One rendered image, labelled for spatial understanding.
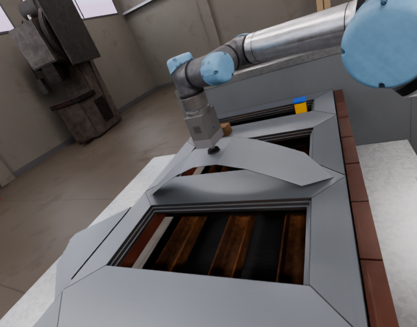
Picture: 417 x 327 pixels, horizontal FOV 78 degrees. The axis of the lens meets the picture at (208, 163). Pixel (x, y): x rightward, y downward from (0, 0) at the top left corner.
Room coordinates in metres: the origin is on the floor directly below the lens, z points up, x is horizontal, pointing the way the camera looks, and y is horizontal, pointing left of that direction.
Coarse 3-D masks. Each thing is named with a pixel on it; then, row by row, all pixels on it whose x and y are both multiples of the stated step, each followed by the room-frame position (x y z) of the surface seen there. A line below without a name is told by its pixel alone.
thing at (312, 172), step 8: (304, 152) 0.70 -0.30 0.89; (304, 160) 0.66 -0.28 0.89; (312, 160) 0.66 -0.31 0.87; (304, 168) 0.63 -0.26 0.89; (312, 168) 0.63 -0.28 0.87; (320, 168) 0.63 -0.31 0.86; (304, 176) 0.59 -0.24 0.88; (312, 176) 0.59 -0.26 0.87; (320, 176) 0.59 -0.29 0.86; (304, 184) 0.56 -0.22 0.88
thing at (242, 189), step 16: (256, 112) 1.37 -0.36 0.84; (272, 112) 1.31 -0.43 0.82; (176, 176) 0.97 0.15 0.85; (192, 176) 0.92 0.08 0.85; (208, 176) 0.87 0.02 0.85; (224, 176) 0.82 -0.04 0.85; (240, 176) 0.78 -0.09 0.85; (256, 176) 0.74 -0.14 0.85; (336, 176) 0.59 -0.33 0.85; (160, 192) 0.89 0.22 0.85; (176, 192) 0.85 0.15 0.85; (192, 192) 0.80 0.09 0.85; (208, 192) 0.76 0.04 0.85; (224, 192) 0.73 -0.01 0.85; (240, 192) 0.69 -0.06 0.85; (256, 192) 0.66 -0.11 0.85; (272, 192) 0.63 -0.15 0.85; (288, 192) 0.60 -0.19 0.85; (304, 192) 0.57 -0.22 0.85; (160, 208) 0.80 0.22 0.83; (176, 208) 0.77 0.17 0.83; (192, 208) 0.73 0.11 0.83; (208, 208) 0.70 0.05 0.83; (224, 208) 0.67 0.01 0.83; (240, 208) 0.64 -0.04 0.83; (256, 208) 0.61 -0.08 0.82; (272, 208) 0.59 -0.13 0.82; (288, 208) 0.56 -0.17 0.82; (304, 208) 0.54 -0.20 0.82; (144, 224) 0.75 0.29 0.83; (128, 240) 0.69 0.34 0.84; (304, 272) 0.36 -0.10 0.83
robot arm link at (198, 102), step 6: (204, 90) 0.76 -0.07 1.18; (198, 96) 0.73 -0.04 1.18; (204, 96) 0.74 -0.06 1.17; (186, 102) 0.73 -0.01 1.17; (192, 102) 0.73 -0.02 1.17; (198, 102) 0.73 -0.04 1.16; (204, 102) 0.73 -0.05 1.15; (186, 108) 0.74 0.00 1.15; (192, 108) 0.73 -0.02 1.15; (198, 108) 0.72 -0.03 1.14
